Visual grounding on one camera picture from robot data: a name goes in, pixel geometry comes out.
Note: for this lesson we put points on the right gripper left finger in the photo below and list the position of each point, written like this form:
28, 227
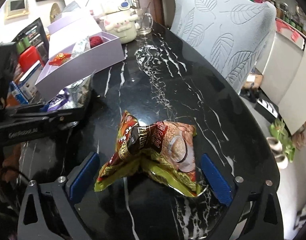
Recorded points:
65, 192

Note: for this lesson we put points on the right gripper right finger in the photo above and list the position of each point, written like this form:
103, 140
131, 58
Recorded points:
265, 219

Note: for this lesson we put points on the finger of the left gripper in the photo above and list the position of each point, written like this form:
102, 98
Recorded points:
50, 122
40, 111

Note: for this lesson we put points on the silver purple snack packet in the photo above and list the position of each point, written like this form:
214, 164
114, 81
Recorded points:
74, 95

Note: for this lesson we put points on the red gold candy packet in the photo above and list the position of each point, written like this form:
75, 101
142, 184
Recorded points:
60, 59

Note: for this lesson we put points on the dark red fluffy scrunchie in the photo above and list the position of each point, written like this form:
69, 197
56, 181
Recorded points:
95, 41

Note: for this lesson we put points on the green brown snack packet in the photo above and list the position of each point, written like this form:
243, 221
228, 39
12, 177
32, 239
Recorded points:
164, 150

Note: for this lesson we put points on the white blue medicine box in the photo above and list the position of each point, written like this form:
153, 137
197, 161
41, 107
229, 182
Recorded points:
27, 81

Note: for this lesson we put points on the red plastic container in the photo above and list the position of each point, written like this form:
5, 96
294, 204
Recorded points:
28, 58

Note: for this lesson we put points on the lilac open gift box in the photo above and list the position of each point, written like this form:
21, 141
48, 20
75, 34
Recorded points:
64, 33

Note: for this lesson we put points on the black menu stand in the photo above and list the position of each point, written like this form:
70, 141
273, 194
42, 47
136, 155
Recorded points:
35, 35

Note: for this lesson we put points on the cream cartoon kettle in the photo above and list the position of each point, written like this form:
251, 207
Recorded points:
122, 23

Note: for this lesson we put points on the clear glass mug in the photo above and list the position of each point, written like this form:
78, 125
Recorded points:
144, 21

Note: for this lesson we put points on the grey leaf pattern chair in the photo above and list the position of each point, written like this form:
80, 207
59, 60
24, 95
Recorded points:
230, 34

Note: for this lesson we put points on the wall intercom panel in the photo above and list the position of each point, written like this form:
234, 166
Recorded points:
16, 8

